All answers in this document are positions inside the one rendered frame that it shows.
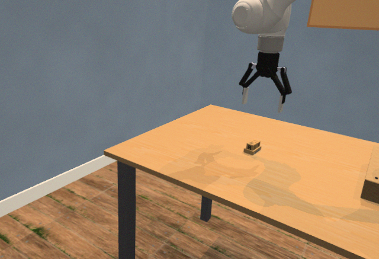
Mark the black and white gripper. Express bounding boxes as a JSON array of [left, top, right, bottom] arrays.
[[239, 52, 292, 113]]

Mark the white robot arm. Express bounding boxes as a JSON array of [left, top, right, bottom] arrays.
[[232, 0, 295, 53]]

